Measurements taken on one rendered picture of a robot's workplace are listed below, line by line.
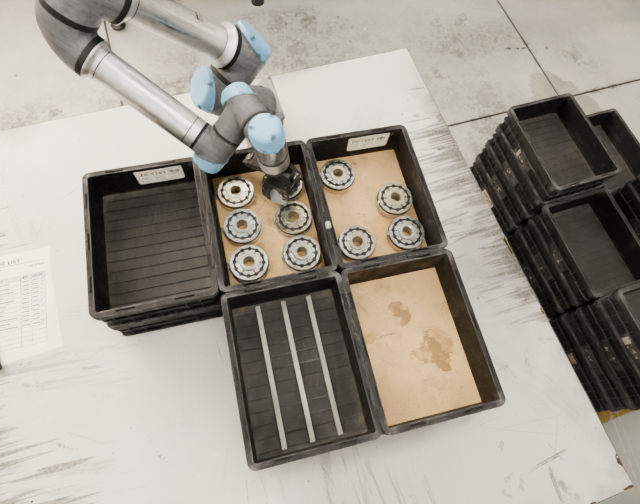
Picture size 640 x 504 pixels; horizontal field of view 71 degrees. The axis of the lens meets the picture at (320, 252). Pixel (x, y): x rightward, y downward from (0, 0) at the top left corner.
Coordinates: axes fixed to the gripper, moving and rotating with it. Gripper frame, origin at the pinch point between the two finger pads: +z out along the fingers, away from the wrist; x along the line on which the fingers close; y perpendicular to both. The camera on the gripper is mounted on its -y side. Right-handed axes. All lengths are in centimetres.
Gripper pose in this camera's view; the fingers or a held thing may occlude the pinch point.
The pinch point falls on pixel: (278, 192)
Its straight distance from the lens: 129.6
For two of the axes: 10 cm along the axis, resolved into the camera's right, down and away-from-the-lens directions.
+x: 5.3, -8.2, 2.2
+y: 8.4, 5.0, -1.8
